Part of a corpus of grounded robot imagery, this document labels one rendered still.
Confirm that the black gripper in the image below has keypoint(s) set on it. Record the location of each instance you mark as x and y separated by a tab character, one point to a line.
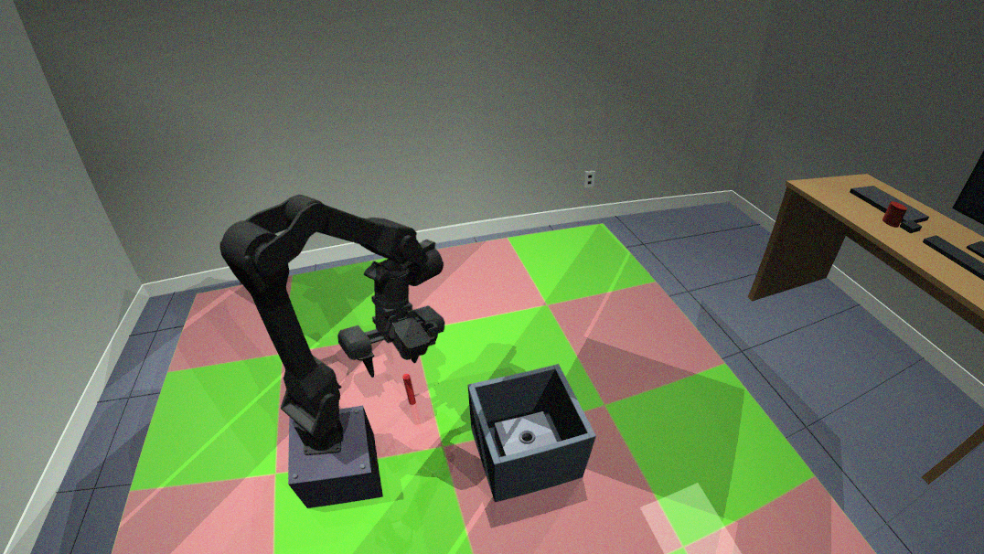
357	344

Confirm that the dark red peg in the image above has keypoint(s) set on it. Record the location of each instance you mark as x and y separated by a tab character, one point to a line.
409	389

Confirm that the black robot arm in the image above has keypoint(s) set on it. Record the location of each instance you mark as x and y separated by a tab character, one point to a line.
259	259

